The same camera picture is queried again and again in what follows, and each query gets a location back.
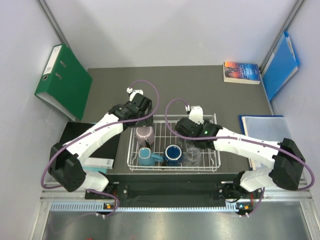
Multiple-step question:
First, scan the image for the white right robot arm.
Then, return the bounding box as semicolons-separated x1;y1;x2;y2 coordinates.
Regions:
174;117;305;198

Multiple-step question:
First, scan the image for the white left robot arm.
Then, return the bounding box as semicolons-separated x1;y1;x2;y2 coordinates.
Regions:
47;92;152;199

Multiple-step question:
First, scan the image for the pink mug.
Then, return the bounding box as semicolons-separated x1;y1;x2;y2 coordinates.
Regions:
135;126;155;147

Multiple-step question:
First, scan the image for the dark blue mug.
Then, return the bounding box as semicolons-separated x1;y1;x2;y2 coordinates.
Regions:
164;144;183;167

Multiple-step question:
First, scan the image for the light blue mug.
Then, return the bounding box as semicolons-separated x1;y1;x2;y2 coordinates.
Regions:
137;147;164;167

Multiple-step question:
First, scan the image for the black book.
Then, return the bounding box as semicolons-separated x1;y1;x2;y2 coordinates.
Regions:
59;122;120;170

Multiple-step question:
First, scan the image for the paperback book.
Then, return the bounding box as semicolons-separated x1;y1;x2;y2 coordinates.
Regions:
223;61;261;85

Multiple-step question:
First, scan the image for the blue folder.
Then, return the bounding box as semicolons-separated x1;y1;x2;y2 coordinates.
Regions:
262;31;300;101

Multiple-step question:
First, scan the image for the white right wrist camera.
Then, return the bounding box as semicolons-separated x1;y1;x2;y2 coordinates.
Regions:
185;105;204;125

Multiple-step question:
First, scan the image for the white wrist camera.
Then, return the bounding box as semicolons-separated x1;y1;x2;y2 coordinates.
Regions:
185;105;204;125
126;87;144;96

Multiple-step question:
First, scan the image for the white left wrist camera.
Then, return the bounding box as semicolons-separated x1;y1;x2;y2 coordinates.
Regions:
126;87;144;96

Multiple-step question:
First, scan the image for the white wire dish rack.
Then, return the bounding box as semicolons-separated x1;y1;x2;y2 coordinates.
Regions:
127;115;221;173

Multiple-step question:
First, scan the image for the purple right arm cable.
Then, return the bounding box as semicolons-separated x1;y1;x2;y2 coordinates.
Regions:
164;99;316;192

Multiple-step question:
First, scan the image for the green ring binder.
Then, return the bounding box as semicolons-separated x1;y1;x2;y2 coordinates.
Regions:
34;44;93;121

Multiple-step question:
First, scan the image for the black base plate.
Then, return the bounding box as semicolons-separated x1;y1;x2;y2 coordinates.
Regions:
85;173;250;207

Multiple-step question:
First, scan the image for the white cable duct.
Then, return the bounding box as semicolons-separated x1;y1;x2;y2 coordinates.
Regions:
50;201;239;213

